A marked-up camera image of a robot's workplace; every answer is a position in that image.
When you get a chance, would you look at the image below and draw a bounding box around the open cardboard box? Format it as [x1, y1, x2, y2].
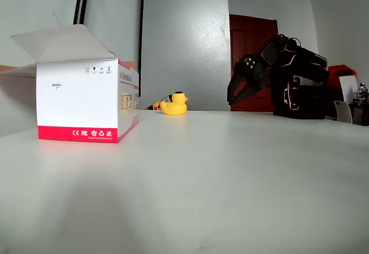
[0, 24, 141, 144]

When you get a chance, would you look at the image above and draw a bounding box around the metal lab instrument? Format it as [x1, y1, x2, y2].
[353, 82, 369, 104]

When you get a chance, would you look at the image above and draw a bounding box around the red cabinet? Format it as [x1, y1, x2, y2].
[327, 65, 357, 102]

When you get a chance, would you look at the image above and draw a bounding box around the white board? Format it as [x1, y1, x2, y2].
[338, 75, 360, 102]

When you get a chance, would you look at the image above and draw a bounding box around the white chair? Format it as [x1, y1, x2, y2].
[333, 100, 353, 124]

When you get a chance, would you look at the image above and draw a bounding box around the red wooden door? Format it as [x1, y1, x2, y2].
[229, 13, 280, 113]

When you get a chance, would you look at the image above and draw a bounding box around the yellow rubber duck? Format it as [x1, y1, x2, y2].
[160, 91, 190, 117]

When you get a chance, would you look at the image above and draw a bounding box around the black camera stand pole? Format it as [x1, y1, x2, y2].
[73, 0, 93, 25]

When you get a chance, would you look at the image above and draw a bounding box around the red yellow printed package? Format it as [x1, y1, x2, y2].
[145, 95, 167, 111]

